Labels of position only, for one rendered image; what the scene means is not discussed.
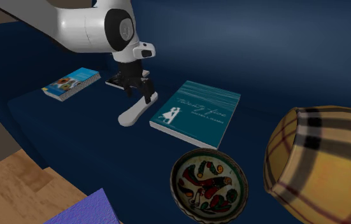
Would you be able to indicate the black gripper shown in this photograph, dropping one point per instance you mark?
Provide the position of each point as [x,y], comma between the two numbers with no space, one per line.
[130,71]

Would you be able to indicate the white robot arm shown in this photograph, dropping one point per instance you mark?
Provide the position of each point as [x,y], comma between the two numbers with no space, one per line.
[79,28]

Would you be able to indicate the white remote control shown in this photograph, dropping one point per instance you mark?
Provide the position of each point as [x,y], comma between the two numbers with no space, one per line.
[133,113]

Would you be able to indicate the black tablet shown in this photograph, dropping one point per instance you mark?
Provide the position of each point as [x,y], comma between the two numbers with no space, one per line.
[114,82]

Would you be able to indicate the teal book with white couple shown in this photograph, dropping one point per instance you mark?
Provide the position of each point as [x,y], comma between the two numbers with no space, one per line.
[198,114]

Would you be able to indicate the blue book with coloured circles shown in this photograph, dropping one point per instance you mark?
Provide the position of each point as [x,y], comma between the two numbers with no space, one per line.
[69,83]

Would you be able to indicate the dark blue sofa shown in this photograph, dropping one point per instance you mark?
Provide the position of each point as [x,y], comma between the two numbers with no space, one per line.
[75,139]

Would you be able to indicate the painted bird bowl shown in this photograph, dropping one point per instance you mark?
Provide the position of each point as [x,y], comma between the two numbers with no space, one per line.
[209,186]

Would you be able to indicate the purple rug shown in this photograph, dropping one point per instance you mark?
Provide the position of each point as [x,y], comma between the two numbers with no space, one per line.
[85,211]

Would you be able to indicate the yellow plaid cushion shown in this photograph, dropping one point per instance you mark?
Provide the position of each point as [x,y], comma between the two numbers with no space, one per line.
[324,167]

